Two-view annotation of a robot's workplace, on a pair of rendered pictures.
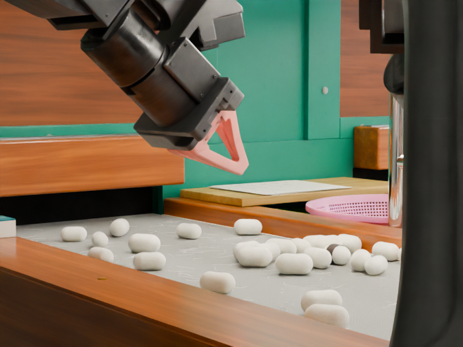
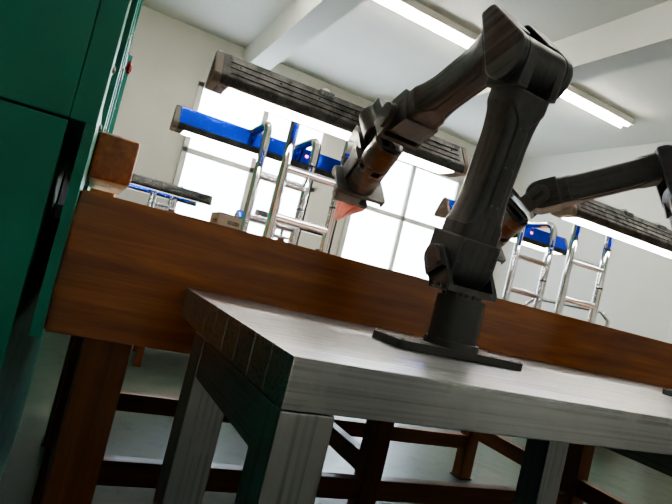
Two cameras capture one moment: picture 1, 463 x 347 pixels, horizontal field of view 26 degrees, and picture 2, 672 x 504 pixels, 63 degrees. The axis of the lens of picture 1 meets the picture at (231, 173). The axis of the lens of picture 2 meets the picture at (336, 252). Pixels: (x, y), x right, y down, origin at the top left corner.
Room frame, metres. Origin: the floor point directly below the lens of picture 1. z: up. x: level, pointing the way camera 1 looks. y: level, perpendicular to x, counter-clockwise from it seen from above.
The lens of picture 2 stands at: (0.72, 1.03, 0.73)
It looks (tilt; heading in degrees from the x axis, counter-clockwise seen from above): 3 degrees up; 283
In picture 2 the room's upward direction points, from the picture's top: 14 degrees clockwise
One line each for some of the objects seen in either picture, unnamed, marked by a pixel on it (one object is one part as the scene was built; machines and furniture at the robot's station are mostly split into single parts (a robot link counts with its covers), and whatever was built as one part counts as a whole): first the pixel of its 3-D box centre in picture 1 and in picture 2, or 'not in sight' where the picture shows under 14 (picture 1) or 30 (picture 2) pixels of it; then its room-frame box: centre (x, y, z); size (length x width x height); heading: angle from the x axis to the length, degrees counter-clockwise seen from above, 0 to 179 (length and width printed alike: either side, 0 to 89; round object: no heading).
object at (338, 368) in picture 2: not in sight; (486, 358); (0.63, -0.07, 0.65); 1.20 x 0.90 x 0.04; 39
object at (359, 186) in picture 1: (298, 190); not in sight; (1.50, -0.10, 0.77); 0.33 x 0.15 x 0.01; 127
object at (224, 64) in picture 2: not in sight; (350, 119); (1.02, -0.11, 1.08); 0.62 x 0.08 x 0.07; 37
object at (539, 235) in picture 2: not in sight; (506, 227); (0.58, -1.14, 1.08); 0.62 x 0.08 x 0.07; 37
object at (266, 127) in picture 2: not in sight; (268, 204); (1.30, -0.50, 0.90); 0.20 x 0.19 x 0.45; 37
